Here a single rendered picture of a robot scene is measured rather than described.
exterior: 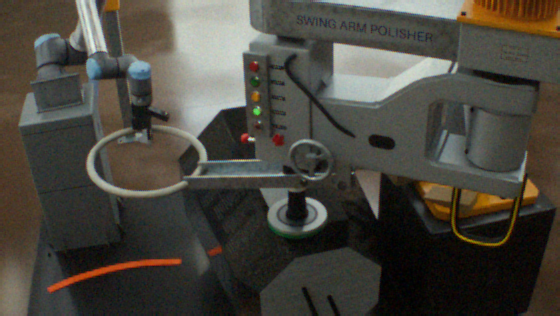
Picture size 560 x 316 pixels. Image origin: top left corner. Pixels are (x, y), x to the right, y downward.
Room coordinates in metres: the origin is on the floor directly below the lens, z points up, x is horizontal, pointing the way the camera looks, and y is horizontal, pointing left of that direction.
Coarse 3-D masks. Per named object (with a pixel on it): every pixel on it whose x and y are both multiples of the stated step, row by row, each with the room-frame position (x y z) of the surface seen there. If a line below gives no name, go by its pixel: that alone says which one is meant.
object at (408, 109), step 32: (288, 64) 1.68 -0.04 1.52; (416, 64) 1.72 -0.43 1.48; (448, 64) 1.57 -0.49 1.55; (320, 96) 1.68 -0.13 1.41; (352, 96) 1.66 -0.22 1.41; (384, 96) 1.61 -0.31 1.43; (416, 96) 1.53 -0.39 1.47; (448, 96) 1.49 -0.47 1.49; (480, 96) 1.46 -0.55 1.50; (512, 96) 1.42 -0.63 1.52; (320, 128) 1.66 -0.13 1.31; (352, 128) 1.62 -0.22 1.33; (384, 128) 1.57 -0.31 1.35; (416, 128) 1.53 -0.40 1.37; (352, 160) 1.61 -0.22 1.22; (384, 160) 1.57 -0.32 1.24; (416, 160) 1.53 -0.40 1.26; (448, 160) 1.51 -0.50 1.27; (480, 192) 1.45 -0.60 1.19; (512, 192) 1.40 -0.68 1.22
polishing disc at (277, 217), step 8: (312, 200) 1.88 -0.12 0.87; (272, 208) 1.85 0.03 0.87; (280, 208) 1.84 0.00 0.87; (312, 208) 1.83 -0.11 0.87; (320, 208) 1.83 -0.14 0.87; (272, 216) 1.80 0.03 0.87; (280, 216) 1.79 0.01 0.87; (312, 216) 1.79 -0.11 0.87; (320, 216) 1.78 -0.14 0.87; (272, 224) 1.75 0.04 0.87; (280, 224) 1.75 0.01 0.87; (288, 224) 1.75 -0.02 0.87; (296, 224) 1.74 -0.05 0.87; (304, 224) 1.74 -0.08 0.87; (312, 224) 1.74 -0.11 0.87; (320, 224) 1.74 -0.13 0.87; (288, 232) 1.71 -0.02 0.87; (296, 232) 1.70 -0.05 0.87; (304, 232) 1.70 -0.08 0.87
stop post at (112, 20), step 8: (112, 0) 3.91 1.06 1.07; (104, 8) 3.89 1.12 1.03; (112, 8) 3.90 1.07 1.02; (112, 16) 3.92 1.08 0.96; (112, 24) 3.92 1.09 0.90; (112, 32) 3.92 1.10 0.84; (112, 40) 3.92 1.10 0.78; (120, 40) 3.93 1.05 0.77; (112, 48) 3.92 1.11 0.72; (120, 48) 3.93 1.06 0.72; (112, 56) 3.91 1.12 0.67; (120, 56) 3.92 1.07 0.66; (120, 80) 3.92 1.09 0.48; (120, 88) 3.92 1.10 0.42; (128, 88) 3.93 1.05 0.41; (120, 96) 3.92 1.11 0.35; (128, 96) 3.93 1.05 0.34; (120, 104) 3.91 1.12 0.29; (128, 104) 3.92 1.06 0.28; (128, 112) 3.92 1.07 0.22; (128, 120) 3.92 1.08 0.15; (128, 136) 3.92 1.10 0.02; (136, 136) 3.93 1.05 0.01
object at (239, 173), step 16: (240, 160) 1.96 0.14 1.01; (256, 160) 1.93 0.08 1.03; (192, 176) 1.93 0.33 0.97; (208, 176) 1.90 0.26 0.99; (224, 176) 1.86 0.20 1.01; (240, 176) 1.83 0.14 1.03; (256, 176) 1.81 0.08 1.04; (272, 176) 1.78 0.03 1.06; (288, 176) 1.75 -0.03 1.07; (352, 176) 1.65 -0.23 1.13
